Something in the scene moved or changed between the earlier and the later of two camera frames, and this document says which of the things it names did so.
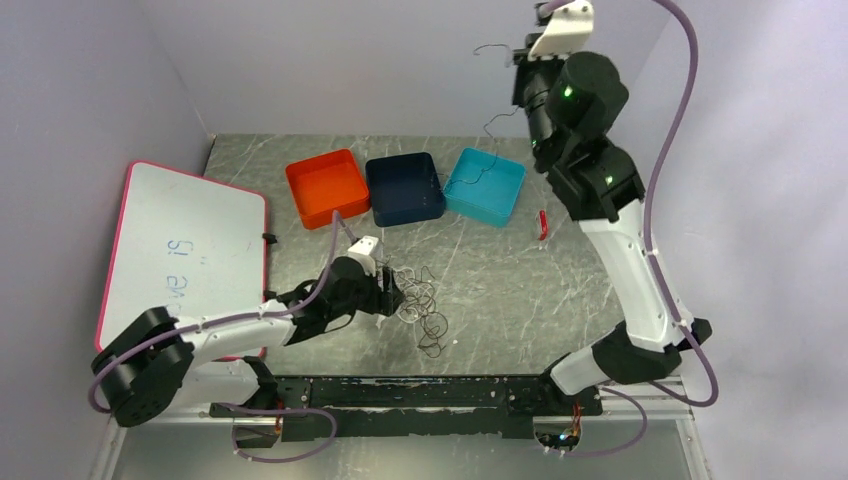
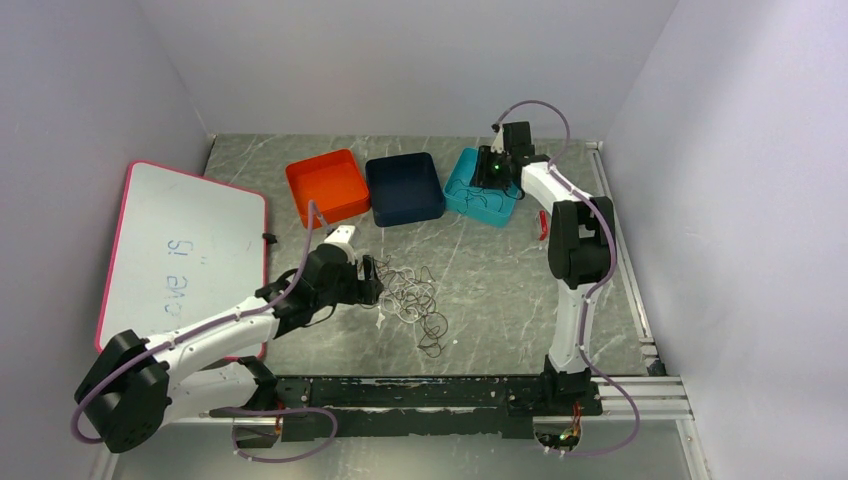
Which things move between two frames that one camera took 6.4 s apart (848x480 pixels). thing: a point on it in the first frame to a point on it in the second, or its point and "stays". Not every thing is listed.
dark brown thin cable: x=420 y=300 stays
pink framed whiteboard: x=194 y=248 stays
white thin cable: x=417 y=295 stays
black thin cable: x=485 y=127 to x=475 y=189
